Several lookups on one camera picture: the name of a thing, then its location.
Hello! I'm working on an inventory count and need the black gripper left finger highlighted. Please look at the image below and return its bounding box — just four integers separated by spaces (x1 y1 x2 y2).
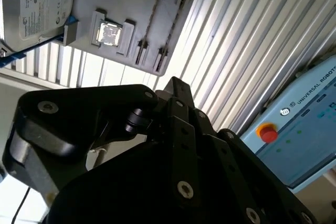
4 76 198 208

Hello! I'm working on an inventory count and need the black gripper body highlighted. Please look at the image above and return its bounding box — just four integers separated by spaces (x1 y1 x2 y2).
41 140 247 224

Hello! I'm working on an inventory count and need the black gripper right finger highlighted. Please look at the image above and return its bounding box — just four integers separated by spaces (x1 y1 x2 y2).
183 80 318 224

